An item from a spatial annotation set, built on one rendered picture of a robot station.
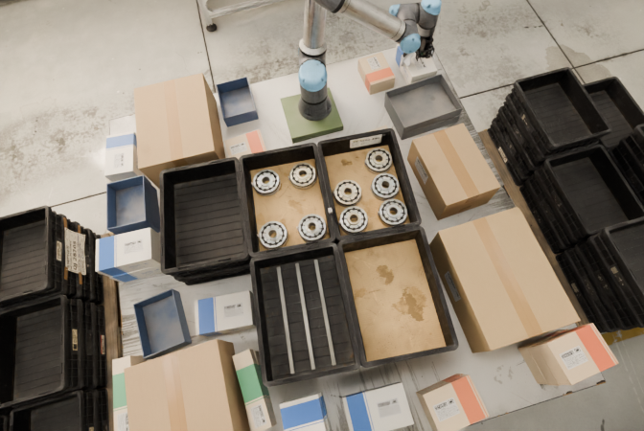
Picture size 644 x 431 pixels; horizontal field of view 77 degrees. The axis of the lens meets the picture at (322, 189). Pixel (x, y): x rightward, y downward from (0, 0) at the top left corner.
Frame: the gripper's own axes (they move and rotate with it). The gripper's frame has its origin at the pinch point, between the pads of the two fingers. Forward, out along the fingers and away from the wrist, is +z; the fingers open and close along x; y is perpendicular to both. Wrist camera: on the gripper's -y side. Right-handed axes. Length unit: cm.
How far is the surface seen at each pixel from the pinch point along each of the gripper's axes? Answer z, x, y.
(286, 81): 8, -59, -13
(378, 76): 0.2, -19.0, 2.7
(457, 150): -9, -5, 53
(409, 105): 2.2, -10.5, 21.0
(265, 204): -6, -81, 52
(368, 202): -6, -44, 62
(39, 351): 39, -198, 72
